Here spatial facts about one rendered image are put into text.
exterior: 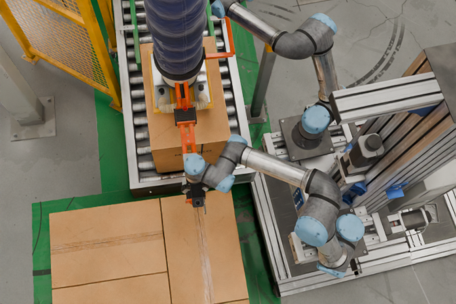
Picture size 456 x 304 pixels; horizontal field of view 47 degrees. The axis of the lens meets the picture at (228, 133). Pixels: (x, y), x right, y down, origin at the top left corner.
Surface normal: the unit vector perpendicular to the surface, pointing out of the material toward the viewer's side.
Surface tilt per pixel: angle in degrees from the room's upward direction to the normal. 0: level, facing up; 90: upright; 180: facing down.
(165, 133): 0
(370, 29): 0
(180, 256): 0
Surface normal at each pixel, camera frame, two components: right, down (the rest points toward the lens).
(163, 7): -0.22, 0.76
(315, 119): -0.04, -0.26
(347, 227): 0.11, -0.46
